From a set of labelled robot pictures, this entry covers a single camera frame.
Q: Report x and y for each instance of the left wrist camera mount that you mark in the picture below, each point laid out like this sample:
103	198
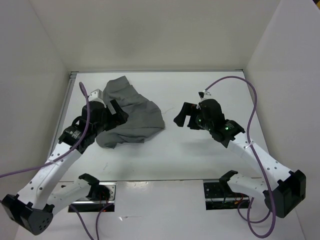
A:
96	96

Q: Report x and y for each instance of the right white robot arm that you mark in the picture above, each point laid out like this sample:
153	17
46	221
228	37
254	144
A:
284	187

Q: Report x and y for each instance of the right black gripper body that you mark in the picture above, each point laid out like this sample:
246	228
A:
203	123

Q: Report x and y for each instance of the aluminium table edge rail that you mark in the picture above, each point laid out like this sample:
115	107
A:
63	111

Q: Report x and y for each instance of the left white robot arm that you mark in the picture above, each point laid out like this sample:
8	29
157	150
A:
35	205

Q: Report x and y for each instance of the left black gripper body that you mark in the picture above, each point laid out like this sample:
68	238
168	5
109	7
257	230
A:
102	125

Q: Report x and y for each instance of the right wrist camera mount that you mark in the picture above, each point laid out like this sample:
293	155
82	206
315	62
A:
204	94

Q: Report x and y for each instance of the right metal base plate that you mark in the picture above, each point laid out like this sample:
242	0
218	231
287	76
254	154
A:
218	199

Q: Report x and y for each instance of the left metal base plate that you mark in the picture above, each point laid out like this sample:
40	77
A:
104	199

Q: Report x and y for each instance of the metal base plate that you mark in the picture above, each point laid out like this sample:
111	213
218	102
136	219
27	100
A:
218	199
104	199

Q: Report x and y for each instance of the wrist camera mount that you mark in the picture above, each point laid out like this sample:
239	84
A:
204	94
96	96

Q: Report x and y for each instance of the grey pleated skirt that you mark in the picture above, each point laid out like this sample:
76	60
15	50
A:
144	117

